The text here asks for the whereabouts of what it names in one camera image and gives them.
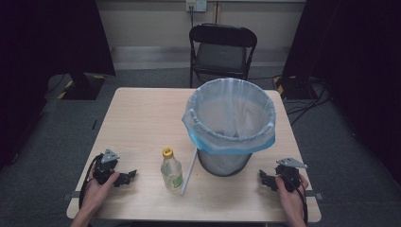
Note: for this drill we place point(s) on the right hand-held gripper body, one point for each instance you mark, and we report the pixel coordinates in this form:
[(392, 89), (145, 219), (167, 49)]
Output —
[(289, 172)]

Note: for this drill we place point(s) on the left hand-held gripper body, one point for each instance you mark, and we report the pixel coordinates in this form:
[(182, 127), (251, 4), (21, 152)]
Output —
[(105, 166)]

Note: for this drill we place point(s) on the clear bottle with yellow cap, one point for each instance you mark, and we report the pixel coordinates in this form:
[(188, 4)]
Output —
[(171, 175)]

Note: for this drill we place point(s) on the grey mesh trash bin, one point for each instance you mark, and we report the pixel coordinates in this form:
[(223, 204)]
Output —
[(223, 164)]

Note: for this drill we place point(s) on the white plastic tube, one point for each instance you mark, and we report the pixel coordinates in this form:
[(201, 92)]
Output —
[(189, 173)]

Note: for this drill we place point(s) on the mesh trash bin blue bag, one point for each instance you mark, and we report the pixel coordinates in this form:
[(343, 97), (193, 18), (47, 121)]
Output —
[(228, 119)]

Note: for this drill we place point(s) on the person's right hand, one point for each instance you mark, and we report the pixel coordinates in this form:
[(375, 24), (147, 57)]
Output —
[(290, 201)]

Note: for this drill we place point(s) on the person's left hand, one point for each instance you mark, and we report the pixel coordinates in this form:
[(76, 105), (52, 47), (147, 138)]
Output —
[(96, 195)]

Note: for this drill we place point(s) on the black stand base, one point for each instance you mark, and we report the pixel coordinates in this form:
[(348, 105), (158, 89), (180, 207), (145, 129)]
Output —
[(81, 86), (294, 88)]

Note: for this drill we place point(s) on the dark curtain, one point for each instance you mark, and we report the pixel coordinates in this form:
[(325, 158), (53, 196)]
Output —
[(353, 63), (47, 47)]

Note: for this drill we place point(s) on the black folding chair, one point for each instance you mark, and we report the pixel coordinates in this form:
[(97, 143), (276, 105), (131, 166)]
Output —
[(222, 53)]

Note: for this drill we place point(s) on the white wall socket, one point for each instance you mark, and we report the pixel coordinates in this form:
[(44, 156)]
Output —
[(196, 5)]

